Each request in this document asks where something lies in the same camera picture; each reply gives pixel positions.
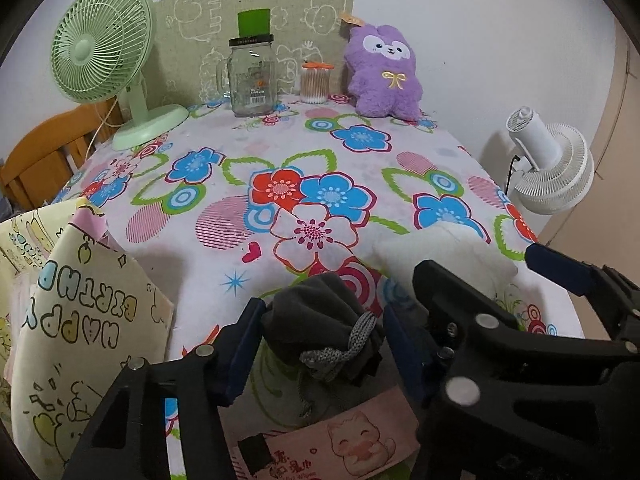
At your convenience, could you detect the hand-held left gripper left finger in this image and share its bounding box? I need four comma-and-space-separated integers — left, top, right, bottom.
62, 297, 266, 480

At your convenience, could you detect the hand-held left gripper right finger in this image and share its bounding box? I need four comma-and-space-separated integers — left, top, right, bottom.
384, 304, 446, 408

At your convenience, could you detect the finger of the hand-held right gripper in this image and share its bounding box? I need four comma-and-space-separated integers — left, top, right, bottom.
525, 242, 640, 326
412, 259, 640, 480

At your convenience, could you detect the grey drawstring pouch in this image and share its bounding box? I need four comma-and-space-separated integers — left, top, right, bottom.
260, 274, 386, 386

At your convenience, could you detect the white towel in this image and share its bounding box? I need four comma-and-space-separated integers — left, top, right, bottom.
375, 224, 518, 293

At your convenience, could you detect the yellow fabric storage box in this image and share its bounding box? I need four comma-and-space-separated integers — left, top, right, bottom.
0, 197, 176, 476

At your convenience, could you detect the pink wipes packet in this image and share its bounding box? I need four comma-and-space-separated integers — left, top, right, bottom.
227, 390, 421, 480

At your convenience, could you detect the white standing fan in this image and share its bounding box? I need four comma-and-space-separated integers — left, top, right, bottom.
505, 106, 596, 215

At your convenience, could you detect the beige wooden door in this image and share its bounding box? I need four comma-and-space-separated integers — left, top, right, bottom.
540, 25, 640, 271

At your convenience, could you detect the floral tablecloth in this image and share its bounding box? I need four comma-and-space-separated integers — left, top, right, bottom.
50, 95, 586, 480

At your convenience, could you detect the purple plush bunny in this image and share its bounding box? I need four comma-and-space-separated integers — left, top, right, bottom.
339, 12, 426, 121

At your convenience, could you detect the glass jar mug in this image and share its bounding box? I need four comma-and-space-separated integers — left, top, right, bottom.
217, 34, 278, 118

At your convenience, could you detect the cotton swab jar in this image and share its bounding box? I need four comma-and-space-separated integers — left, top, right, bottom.
300, 61, 335, 106

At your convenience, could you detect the green plastic cup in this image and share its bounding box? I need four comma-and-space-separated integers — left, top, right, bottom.
237, 8, 274, 40

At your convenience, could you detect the green desk fan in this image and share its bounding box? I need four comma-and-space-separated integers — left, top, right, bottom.
50, 0, 191, 152

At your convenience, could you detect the green patterned foam mat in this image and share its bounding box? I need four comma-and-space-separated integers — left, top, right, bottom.
150, 0, 357, 108

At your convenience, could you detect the black fan cable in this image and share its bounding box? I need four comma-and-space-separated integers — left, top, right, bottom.
505, 152, 523, 196

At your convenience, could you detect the white fan power cord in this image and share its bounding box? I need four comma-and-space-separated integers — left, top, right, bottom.
85, 102, 126, 161

